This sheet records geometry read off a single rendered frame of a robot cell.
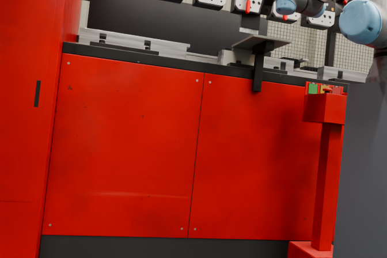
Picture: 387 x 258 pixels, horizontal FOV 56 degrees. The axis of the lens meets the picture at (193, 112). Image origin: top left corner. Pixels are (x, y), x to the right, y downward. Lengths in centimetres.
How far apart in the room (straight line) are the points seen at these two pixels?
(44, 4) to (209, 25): 116
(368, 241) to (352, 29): 61
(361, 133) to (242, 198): 71
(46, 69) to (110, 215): 64
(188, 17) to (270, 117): 93
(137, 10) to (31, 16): 92
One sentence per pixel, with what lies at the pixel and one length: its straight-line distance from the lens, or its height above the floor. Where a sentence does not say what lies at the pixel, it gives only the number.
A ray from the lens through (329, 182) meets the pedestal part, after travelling 169.
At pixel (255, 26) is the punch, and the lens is 192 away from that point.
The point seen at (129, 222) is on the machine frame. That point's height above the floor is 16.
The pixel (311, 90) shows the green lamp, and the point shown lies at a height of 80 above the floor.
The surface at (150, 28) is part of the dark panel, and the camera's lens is 229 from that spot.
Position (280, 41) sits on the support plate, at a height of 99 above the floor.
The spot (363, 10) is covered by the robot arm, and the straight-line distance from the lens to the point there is 115.
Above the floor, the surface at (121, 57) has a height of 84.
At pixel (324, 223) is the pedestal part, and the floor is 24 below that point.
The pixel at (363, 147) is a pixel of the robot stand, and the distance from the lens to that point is 121.
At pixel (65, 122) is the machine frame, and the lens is 156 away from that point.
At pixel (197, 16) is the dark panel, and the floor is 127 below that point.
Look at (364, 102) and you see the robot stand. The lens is 122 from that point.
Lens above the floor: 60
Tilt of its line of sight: 2 degrees up
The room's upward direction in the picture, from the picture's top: 6 degrees clockwise
